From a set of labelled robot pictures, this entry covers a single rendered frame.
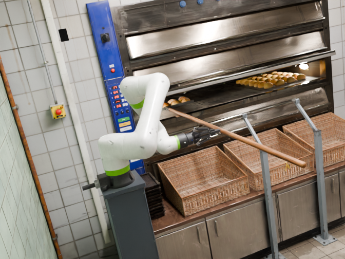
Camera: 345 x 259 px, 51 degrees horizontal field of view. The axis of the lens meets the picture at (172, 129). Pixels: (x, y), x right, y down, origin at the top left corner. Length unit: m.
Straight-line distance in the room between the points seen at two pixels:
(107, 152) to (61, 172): 1.19
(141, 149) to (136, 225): 0.41
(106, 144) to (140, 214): 0.39
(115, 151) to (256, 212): 1.49
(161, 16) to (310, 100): 1.61
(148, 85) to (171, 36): 1.05
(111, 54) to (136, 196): 1.28
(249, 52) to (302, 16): 0.59
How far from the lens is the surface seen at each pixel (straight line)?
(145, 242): 1.90
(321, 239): 3.33
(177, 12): 2.92
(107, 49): 2.72
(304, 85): 3.53
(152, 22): 2.86
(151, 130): 1.68
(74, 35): 2.73
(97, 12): 2.73
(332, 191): 3.26
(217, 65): 3.03
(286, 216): 3.05
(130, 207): 1.80
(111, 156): 1.72
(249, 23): 3.18
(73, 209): 2.98
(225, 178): 3.10
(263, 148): 1.96
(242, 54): 3.15
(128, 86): 1.96
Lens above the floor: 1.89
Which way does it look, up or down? 16 degrees down
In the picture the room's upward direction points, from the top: 11 degrees counter-clockwise
